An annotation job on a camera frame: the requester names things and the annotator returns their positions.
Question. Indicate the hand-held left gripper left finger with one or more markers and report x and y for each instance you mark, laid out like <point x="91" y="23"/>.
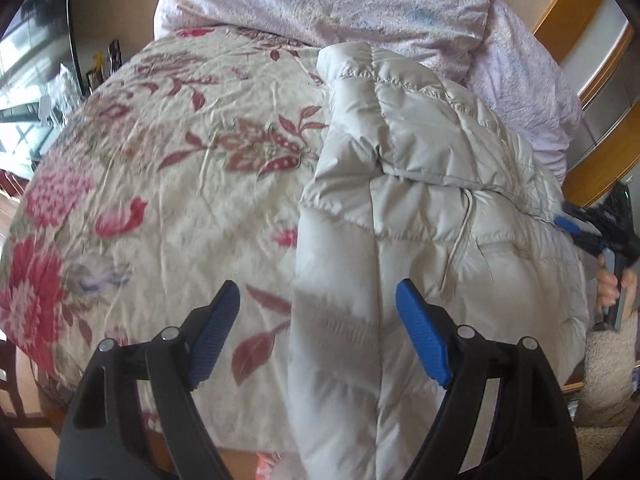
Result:
<point x="212" y="332"/>

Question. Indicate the small dark picture frame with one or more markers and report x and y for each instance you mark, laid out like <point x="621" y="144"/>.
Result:
<point x="114" y="54"/>
<point x="93" y="79"/>

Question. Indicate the person's right hand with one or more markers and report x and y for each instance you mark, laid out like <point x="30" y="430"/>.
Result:
<point x="609" y="285"/>

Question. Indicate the floral bedspread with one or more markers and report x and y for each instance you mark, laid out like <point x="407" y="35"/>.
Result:
<point x="175" y="170"/>

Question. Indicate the lavender pillow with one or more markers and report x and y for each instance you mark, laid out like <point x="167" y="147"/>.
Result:
<point x="525" y="90"/>

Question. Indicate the wooden headboard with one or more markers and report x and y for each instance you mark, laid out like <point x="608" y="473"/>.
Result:
<point x="600" y="85"/>

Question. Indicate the beige puffer jacket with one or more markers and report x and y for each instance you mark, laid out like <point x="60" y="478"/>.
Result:
<point x="425" y="185"/>

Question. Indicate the beige shaggy rug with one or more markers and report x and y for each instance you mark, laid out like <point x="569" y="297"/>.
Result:
<point x="607" y="375"/>

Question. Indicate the lavender crinkled quilt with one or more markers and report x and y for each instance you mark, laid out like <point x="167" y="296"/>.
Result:
<point x="325" y="0"/>

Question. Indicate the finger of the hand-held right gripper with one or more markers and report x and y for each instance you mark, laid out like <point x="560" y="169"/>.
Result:
<point x="567" y="223"/>
<point x="594" y="247"/>

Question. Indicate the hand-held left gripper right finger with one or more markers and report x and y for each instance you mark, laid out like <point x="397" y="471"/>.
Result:
<point x="420" y="335"/>

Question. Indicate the dark wooden chair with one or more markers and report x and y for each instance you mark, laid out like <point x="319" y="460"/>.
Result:
<point x="20" y="385"/>

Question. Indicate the dark glossy screen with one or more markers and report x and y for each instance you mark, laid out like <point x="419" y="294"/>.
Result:
<point x="35" y="75"/>

